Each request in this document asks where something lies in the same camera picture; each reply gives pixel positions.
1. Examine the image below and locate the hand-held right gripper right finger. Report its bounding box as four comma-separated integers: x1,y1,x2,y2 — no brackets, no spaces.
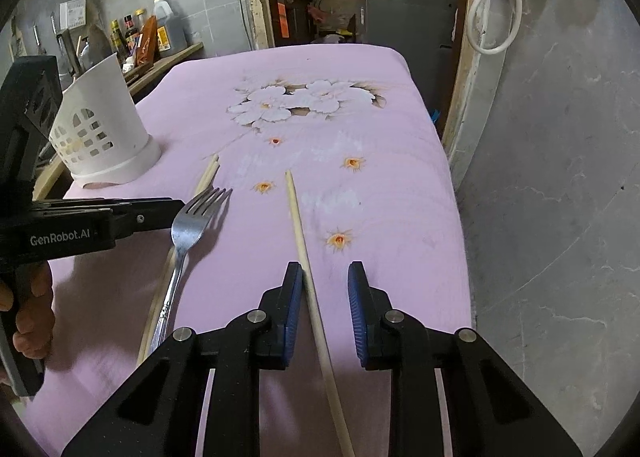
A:
346,260,584,457

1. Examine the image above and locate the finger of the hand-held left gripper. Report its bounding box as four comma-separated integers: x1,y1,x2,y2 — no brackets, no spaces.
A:
32,196,175,212
111,209,187,244

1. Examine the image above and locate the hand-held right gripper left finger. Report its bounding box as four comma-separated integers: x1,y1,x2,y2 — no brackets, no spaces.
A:
62,261,306,457

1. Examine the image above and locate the steel fork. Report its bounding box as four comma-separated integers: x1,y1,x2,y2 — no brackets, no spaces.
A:
149,187,233,355

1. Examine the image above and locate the white plastic utensil holder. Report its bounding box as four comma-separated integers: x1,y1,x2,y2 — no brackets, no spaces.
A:
48,53,162,188

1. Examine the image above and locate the person's left hand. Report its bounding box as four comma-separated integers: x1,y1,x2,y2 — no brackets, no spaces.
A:
0,263,55,360

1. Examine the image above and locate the dark sauce bottle yellow label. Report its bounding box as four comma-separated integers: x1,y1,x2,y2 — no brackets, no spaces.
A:
110,19,129,64

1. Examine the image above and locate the orange noodle packet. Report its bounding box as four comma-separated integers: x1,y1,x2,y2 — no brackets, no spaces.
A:
137,16,161,66

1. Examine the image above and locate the beige kitchen counter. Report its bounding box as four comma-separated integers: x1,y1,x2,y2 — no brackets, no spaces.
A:
122,42,206,88

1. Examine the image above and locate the large dark oil jug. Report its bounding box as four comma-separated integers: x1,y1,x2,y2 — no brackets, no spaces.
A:
152,0,189,58

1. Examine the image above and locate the pink floral tablecloth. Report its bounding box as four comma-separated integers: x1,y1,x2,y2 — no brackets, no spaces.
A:
20,44,476,457

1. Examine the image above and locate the grey cabinet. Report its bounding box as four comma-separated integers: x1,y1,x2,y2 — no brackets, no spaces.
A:
365,0,459,112

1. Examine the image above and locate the white perforated wall holder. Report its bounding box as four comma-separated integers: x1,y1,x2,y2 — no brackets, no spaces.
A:
60,0,91,30

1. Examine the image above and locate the white hose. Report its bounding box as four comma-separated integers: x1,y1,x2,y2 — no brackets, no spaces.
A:
467,0,524,56

